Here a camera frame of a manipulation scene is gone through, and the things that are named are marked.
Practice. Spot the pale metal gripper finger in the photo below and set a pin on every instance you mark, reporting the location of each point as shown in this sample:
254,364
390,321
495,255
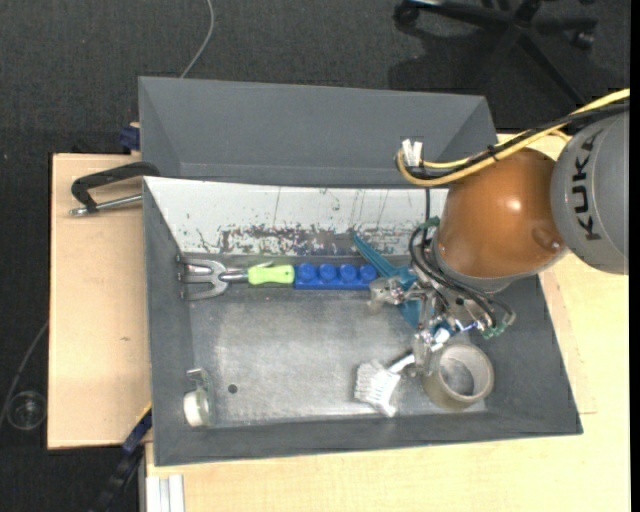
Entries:
382,295
425,357

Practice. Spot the teal plastic tool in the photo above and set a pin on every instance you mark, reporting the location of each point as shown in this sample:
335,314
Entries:
380,262

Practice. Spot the grey tape roll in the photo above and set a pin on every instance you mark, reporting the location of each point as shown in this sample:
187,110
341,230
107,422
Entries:
480,365

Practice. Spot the blue studded toy brick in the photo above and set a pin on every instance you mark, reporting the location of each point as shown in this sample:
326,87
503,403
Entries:
327,276

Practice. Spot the white bristle brush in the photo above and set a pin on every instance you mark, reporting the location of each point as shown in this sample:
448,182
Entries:
375,387

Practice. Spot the grey metal bin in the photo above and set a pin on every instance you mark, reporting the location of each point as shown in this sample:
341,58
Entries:
300,340

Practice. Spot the small white tape dispenser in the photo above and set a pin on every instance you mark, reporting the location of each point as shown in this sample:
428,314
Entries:
195,407

